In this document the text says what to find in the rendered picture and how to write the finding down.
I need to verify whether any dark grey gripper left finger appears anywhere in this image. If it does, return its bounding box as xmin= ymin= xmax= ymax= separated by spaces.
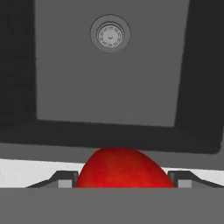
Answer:
xmin=25 ymin=170 xmax=80 ymax=189

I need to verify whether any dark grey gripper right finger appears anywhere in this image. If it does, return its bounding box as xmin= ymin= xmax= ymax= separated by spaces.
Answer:
xmin=167 ymin=170 xmax=224 ymax=189

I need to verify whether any red apple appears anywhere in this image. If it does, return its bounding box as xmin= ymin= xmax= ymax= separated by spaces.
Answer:
xmin=75 ymin=147 xmax=176 ymax=189

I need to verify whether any dark grey sink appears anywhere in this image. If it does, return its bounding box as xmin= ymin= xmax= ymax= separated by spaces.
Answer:
xmin=0 ymin=0 xmax=224 ymax=170

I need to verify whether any round metal sink drain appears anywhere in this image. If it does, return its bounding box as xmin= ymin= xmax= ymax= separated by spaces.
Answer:
xmin=89 ymin=13 xmax=132 ymax=53

